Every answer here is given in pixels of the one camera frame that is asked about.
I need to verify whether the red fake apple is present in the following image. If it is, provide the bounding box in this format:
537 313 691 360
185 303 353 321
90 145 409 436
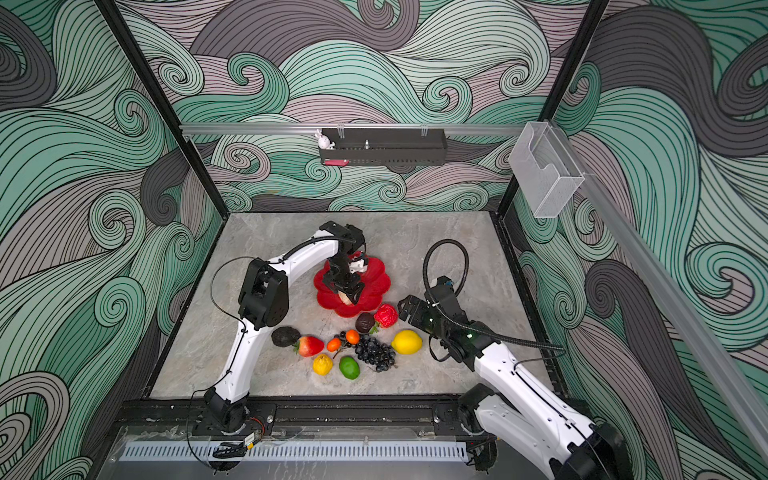
373 303 399 329

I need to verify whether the cream fake pear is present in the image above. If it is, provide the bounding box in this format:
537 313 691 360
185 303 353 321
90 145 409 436
338 291 354 305

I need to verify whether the white slotted cable duct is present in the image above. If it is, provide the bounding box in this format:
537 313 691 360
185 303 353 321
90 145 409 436
118 440 468 462

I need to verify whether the small white figurine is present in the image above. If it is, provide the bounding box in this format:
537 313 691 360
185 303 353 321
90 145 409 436
314 129 335 150

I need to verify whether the black wall shelf tray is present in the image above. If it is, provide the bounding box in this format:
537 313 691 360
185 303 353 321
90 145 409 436
318 129 448 168

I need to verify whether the small yellow fake lemon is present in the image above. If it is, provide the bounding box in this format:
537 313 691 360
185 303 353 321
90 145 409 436
312 354 333 376

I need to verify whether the left black cable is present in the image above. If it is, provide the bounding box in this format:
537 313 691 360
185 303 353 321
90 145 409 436
185 255 259 457

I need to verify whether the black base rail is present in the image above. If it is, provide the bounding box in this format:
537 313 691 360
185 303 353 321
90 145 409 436
116 393 488 437

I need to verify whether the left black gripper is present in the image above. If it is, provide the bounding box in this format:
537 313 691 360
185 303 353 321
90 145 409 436
324 258 367 304

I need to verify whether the right black cable loop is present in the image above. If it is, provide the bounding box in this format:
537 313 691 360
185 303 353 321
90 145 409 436
422 238 566 353

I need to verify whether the clear plastic wall bin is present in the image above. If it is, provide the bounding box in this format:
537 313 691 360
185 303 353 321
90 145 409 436
508 121 584 219

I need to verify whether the red flower-shaped fruit bowl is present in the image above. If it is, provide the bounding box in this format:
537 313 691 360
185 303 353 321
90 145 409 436
313 257 392 318

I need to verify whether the green fake lime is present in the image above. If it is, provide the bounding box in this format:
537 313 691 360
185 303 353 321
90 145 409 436
339 356 360 380

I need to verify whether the dark fake avocado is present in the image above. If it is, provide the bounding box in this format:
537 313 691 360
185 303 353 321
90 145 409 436
271 326 301 348

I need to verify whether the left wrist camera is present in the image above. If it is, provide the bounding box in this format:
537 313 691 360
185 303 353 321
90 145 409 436
349 254 369 275

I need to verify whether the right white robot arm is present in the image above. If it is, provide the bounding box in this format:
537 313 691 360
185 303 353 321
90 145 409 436
397 285 632 479

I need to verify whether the red fake mango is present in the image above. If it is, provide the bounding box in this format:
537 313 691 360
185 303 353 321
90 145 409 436
294 335 325 358

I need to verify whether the dark fake grape bunch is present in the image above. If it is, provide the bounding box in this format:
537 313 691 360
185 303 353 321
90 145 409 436
354 336 396 372

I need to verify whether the dark maroon fake fruit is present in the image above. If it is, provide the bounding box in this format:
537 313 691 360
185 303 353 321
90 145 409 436
355 312 377 334

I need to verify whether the small orange fake tangerine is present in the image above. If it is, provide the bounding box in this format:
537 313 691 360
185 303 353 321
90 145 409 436
326 338 342 352

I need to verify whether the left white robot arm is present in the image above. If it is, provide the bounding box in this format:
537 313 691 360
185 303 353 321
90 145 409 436
203 221 367 435

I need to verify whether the large yellow fake lemon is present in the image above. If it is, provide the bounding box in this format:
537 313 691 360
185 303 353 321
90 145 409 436
391 330 423 355

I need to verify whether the aluminium wall rail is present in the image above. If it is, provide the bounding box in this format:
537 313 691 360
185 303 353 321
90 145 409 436
179 122 524 137

